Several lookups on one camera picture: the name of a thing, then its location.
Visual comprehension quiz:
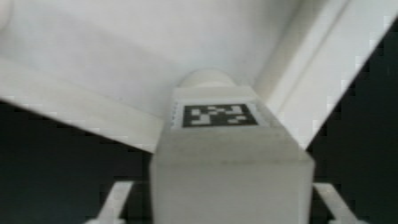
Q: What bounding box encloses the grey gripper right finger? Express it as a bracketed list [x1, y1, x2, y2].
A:
[312, 183, 369, 224]

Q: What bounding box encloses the white table leg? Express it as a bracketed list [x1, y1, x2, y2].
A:
[151, 69, 314, 224]

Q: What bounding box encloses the white square table top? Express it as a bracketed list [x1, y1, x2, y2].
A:
[0, 0, 398, 150]

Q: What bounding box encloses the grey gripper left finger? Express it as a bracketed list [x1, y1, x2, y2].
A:
[81, 180, 151, 224]

